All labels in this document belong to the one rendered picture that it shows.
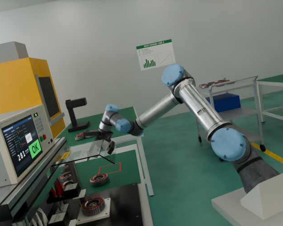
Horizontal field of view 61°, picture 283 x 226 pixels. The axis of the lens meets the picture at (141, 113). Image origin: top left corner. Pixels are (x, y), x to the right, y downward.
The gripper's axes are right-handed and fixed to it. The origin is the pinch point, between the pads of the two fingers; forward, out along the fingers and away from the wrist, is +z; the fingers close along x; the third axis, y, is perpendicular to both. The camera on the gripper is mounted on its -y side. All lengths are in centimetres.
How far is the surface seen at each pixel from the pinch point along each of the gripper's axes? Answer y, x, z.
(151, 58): -75, 482, -22
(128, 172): 23.9, 10.6, 5.7
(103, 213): 24.8, -37.0, 1.3
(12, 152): -7, -65, -29
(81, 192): 10.8, -34.0, -1.2
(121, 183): 23.6, -3.7, 5.9
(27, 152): -7, -56, -24
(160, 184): 53, 131, 76
